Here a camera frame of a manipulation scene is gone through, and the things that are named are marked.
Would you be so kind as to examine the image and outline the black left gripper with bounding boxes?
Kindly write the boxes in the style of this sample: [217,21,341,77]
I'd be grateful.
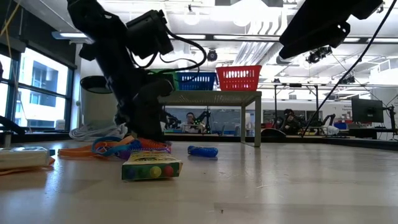
[107,67,174,143]

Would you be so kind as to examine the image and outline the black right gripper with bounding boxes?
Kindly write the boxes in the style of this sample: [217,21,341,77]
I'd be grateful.
[278,0,386,60]

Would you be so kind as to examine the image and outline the orange spiral wrist coil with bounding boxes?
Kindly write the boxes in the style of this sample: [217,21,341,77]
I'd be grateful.
[136,136,172,153]

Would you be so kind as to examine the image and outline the blue spiral wrist coil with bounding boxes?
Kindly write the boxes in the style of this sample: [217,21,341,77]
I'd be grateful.
[129,139,144,151]
[187,145,219,159]

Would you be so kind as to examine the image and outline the orange rubber band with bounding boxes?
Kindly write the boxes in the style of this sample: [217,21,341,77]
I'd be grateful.
[119,134,137,146]
[0,157,56,176]
[58,144,110,160]

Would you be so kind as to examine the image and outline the yellow Crayola crayon box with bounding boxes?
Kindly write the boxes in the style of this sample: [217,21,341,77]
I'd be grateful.
[121,151,183,182]

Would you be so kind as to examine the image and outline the black ceiling spotlight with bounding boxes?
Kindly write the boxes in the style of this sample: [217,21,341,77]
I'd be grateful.
[206,48,219,62]
[305,45,333,65]

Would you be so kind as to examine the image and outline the person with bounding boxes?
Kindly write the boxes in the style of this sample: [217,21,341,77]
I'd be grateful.
[184,111,200,134]

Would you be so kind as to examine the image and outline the green plastic basket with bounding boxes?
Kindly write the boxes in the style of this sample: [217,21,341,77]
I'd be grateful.
[148,68,180,91]

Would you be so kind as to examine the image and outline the white cylinder with black lid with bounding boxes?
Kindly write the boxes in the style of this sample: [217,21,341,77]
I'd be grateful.
[80,75,121,127]

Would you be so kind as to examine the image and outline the black background robot arms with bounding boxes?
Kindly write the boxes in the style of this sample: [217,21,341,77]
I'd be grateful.
[161,108,213,134]
[278,108,342,136]

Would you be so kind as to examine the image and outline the black metal rack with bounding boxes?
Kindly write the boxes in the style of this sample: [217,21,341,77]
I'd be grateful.
[273,82,320,131]

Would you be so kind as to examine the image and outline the blue plastic basket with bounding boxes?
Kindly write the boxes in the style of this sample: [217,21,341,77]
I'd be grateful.
[177,72,218,91]

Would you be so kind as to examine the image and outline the red plastic basket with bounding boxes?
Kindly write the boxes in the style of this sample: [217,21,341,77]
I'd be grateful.
[215,65,262,91]

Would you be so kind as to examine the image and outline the black computer monitor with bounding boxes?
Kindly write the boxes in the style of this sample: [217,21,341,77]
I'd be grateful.
[351,98,384,124]

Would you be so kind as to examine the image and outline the white packet at left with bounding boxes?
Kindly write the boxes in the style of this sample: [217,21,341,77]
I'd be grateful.
[0,146,51,171]

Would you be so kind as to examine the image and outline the white coiled cable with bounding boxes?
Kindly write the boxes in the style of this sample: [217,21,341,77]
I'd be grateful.
[68,122,129,142]

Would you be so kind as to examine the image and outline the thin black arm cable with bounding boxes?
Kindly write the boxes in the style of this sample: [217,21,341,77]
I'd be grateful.
[300,0,398,138]

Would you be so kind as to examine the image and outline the long ceiling light rail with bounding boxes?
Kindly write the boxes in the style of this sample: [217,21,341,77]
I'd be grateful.
[51,30,398,44]

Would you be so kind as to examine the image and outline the black left wrist camera cable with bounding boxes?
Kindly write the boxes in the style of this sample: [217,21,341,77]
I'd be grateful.
[129,26,208,75]

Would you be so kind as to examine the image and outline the black aluminium table frame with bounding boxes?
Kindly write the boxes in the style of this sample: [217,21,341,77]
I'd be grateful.
[0,114,398,152]

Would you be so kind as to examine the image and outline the dark window frame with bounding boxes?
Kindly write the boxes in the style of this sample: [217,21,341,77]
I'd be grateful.
[0,43,77,134]

